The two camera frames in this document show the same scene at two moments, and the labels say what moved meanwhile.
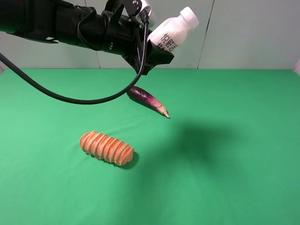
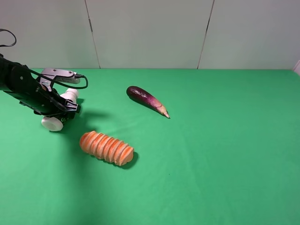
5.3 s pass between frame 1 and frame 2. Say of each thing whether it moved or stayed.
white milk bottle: moved
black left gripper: moved
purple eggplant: stayed
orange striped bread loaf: stayed
